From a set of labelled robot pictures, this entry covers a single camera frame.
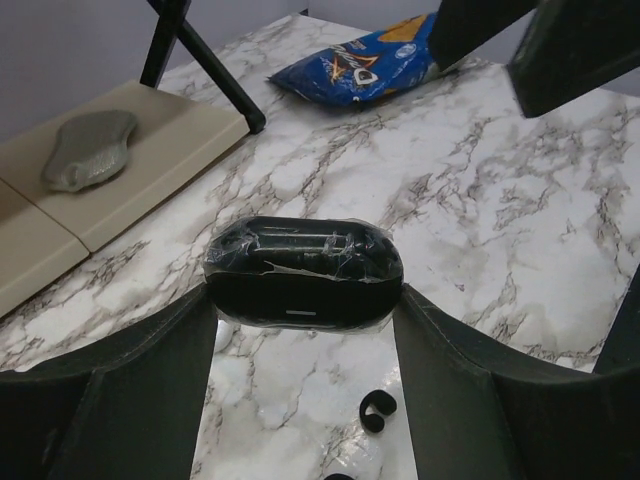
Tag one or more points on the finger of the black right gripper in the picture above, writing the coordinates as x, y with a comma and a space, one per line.
461, 26
571, 48

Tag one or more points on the blue Doritos chip bag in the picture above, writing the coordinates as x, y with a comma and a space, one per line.
367, 68

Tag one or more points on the white earbud charging case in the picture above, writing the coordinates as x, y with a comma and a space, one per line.
223, 336

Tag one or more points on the black clip-on earbud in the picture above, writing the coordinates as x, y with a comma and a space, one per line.
374, 408

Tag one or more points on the beige three-tier shelf rack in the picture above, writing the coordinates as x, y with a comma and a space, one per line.
46, 233

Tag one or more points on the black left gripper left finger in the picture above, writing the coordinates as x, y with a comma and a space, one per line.
128, 406

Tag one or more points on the black earbud charging case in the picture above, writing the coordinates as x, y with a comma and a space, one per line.
308, 274

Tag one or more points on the white stem earbud right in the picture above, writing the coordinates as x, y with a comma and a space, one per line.
356, 461

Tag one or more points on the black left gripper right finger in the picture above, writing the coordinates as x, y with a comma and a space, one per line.
479, 409

